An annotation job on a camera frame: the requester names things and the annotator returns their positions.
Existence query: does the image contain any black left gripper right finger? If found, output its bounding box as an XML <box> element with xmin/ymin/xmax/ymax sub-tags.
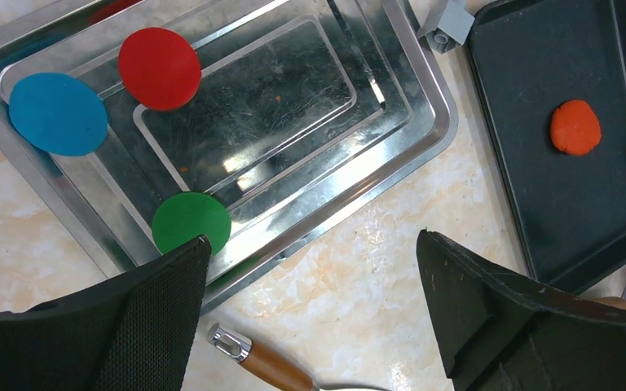
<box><xmin>417</xmin><ymin>230</ymin><xmax>626</xmax><ymax>390</ymax></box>

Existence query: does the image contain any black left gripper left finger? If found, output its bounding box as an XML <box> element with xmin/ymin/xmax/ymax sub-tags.
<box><xmin>0</xmin><ymin>235</ymin><xmax>211</xmax><ymax>390</ymax></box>

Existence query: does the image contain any black baking tray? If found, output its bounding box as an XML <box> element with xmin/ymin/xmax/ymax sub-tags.
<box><xmin>467</xmin><ymin>1</ymin><xmax>626</xmax><ymax>294</ymax></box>

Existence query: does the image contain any orange-red dough piece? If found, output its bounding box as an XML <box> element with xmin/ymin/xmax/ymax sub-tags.
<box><xmin>549</xmin><ymin>99</ymin><xmax>602</xmax><ymax>156</ymax></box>

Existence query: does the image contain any green dough disc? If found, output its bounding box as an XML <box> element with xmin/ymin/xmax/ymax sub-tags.
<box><xmin>151</xmin><ymin>191</ymin><xmax>231</xmax><ymax>255</ymax></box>

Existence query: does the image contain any blue dough disc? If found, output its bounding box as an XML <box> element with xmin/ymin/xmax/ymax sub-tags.
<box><xmin>8</xmin><ymin>72</ymin><xmax>108</xmax><ymax>156</ymax></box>

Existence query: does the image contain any red dough disc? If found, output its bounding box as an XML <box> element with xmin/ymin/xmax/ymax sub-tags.
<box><xmin>117</xmin><ymin>27</ymin><xmax>202</xmax><ymax>111</ymax></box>

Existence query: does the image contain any grey toy block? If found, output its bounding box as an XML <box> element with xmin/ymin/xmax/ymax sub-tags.
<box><xmin>417</xmin><ymin>0</ymin><xmax>474</xmax><ymax>54</ymax></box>

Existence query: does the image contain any wooden handled metal scraper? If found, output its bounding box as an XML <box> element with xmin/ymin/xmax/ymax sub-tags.
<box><xmin>207</xmin><ymin>323</ymin><xmax>379</xmax><ymax>391</ymax></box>

